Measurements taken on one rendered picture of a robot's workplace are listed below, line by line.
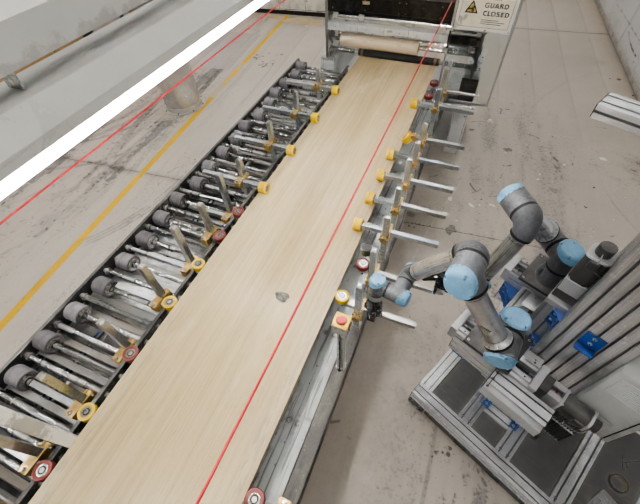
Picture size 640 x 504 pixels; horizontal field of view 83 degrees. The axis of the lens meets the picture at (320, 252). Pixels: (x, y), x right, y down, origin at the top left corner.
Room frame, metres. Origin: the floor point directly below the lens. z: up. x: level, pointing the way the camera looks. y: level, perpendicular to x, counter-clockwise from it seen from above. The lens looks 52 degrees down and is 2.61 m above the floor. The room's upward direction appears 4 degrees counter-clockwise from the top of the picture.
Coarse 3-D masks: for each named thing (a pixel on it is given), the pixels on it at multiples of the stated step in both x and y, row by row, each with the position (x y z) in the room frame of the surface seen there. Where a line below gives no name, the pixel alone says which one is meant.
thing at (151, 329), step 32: (256, 192) 2.03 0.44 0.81; (64, 320) 1.08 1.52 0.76; (128, 320) 1.08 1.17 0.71; (160, 320) 1.01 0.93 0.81; (0, 384) 0.71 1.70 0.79; (96, 384) 0.75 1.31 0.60; (32, 416) 0.57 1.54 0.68; (0, 448) 0.42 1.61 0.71; (64, 448) 0.38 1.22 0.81; (0, 480) 0.29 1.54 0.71; (32, 480) 0.26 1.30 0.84
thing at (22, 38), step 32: (0, 0) 0.58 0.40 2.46; (32, 0) 0.57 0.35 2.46; (64, 0) 0.58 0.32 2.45; (96, 0) 0.63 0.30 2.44; (128, 0) 0.68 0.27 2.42; (0, 32) 0.49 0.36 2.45; (32, 32) 0.52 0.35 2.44; (64, 32) 0.56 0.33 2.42; (0, 64) 0.47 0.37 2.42; (0, 416) 0.39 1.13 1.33
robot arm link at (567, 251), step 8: (560, 240) 1.05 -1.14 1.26; (568, 240) 1.03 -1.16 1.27; (552, 248) 1.03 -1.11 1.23; (560, 248) 0.99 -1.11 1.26; (568, 248) 0.99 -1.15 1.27; (576, 248) 0.99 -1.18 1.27; (552, 256) 1.00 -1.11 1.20; (560, 256) 0.97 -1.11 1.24; (568, 256) 0.95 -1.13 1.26; (576, 256) 0.95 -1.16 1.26; (552, 264) 0.97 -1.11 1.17; (560, 264) 0.95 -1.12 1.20; (568, 264) 0.93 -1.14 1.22; (560, 272) 0.93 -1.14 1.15; (568, 272) 0.93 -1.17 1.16
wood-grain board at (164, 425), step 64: (320, 128) 2.66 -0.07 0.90; (384, 128) 2.60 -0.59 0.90; (320, 192) 1.88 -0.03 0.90; (256, 256) 1.35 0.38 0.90; (320, 256) 1.32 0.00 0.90; (192, 320) 0.95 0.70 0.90; (256, 320) 0.92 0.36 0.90; (320, 320) 0.90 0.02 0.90; (128, 384) 0.62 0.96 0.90; (192, 384) 0.60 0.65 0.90; (128, 448) 0.35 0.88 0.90; (192, 448) 0.33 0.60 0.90; (256, 448) 0.31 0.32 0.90
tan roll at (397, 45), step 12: (336, 36) 4.05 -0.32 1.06; (348, 36) 3.95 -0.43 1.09; (360, 36) 3.91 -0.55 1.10; (372, 36) 3.87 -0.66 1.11; (372, 48) 3.84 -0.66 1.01; (384, 48) 3.77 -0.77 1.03; (396, 48) 3.72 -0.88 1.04; (408, 48) 3.67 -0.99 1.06; (420, 48) 3.66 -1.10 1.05; (432, 48) 3.62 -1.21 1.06
